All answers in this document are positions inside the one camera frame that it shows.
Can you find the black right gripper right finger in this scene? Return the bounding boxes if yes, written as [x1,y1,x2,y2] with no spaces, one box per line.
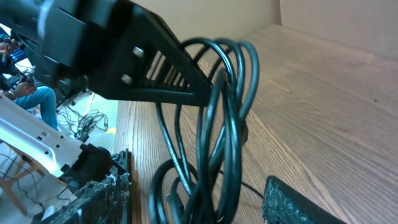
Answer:
[262,175,345,224]

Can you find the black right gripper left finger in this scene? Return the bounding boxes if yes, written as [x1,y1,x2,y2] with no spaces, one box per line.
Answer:
[32,149,132,224]

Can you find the person in blue jeans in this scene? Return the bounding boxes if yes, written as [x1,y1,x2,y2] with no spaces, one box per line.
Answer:
[0,39,59,131]

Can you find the black usb cable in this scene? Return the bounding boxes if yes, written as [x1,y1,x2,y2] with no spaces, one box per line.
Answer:
[147,37,265,224]

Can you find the floor cables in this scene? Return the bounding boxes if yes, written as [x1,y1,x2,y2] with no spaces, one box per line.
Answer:
[55,102,109,142]

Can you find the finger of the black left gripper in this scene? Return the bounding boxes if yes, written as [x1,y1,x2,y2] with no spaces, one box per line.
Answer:
[88,4,211,106]

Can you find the wooden stool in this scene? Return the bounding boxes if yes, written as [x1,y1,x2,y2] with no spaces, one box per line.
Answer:
[1,141,72,216]

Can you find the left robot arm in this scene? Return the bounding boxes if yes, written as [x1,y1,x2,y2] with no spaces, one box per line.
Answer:
[1,0,211,186]

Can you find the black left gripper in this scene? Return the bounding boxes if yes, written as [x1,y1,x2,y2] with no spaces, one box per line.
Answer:
[1,0,135,87]

